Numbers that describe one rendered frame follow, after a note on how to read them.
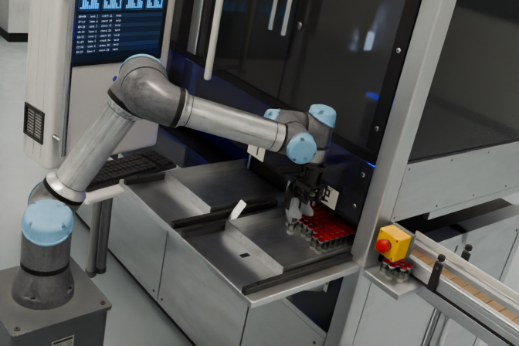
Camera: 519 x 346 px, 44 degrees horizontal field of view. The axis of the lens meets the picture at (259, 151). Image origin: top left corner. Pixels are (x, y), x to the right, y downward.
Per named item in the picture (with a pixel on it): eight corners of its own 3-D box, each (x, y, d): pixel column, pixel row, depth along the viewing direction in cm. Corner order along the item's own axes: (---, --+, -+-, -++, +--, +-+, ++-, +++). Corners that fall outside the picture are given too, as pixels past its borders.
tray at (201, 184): (244, 166, 231) (245, 157, 230) (290, 199, 214) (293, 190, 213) (164, 180, 210) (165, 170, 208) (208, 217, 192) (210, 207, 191)
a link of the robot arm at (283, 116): (274, 118, 161) (314, 122, 164) (264, 103, 171) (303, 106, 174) (268, 146, 164) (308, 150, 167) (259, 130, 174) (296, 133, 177)
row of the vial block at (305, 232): (289, 222, 198) (292, 209, 197) (328, 252, 186) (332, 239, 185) (283, 223, 197) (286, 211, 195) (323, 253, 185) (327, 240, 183)
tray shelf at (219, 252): (235, 165, 235) (235, 161, 235) (374, 265, 189) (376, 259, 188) (118, 184, 205) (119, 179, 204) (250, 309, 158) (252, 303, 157)
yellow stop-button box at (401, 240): (389, 244, 182) (396, 222, 179) (408, 257, 177) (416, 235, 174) (372, 249, 177) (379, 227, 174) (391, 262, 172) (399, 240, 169)
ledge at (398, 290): (393, 264, 191) (395, 259, 190) (427, 288, 182) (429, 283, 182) (362, 275, 182) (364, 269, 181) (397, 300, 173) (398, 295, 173)
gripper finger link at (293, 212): (293, 232, 180) (302, 203, 177) (279, 222, 184) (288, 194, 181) (301, 231, 183) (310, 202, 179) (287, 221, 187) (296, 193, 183)
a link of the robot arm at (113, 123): (13, 230, 158) (139, 57, 147) (20, 201, 172) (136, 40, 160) (56, 251, 164) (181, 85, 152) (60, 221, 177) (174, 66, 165)
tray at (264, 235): (306, 210, 209) (309, 201, 207) (364, 251, 191) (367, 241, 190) (224, 230, 187) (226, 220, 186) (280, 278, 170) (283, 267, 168)
